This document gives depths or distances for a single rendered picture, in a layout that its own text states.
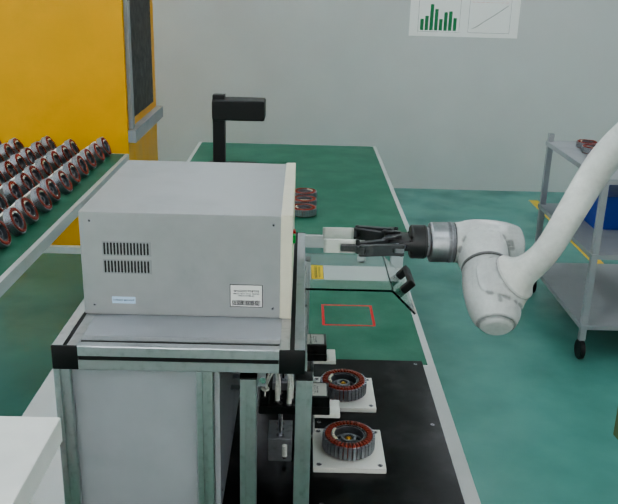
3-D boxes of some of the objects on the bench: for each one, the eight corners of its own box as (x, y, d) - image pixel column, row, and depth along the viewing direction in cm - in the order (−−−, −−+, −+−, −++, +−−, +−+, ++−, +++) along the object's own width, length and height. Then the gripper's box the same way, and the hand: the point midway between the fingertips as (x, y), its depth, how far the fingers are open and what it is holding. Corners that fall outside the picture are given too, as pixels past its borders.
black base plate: (421, 368, 212) (421, 360, 212) (467, 523, 152) (468, 513, 151) (245, 364, 212) (245, 356, 211) (221, 518, 151) (221, 508, 151)
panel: (246, 355, 212) (246, 249, 202) (221, 512, 150) (220, 370, 140) (242, 355, 212) (242, 249, 202) (215, 512, 150) (213, 370, 140)
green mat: (401, 282, 272) (401, 282, 272) (427, 365, 214) (427, 364, 214) (126, 276, 271) (126, 275, 271) (78, 357, 213) (78, 356, 213)
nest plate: (371, 382, 200) (371, 377, 199) (376, 412, 186) (376, 408, 185) (311, 380, 200) (311, 376, 199) (312, 411, 185) (312, 406, 185)
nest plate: (379, 434, 177) (380, 429, 177) (386, 474, 163) (386, 468, 162) (312, 432, 177) (312, 427, 176) (313, 472, 163) (313, 467, 162)
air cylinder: (292, 441, 173) (292, 419, 171) (291, 461, 166) (292, 438, 164) (269, 441, 173) (269, 419, 171) (267, 461, 166) (267, 438, 164)
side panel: (216, 515, 152) (214, 364, 142) (214, 525, 149) (212, 372, 139) (70, 512, 152) (57, 361, 141) (66, 522, 149) (52, 368, 139)
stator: (372, 433, 175) (373, 419, 174) (376, 463, 164) (377, 447, 163) (321, 432, 175) (322, 417, 173) (322, 462, 164) (323, 446, 163)
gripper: (432, 274, 167) (323, 271, 167) (419, 243, 187) (321, 240, 187) (435, 240, 165) (324, 237, 165) (421, 212, 184) (322, 210, 184)
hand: (335, 239), depth 176 cm, fingers open, 8 cm apart
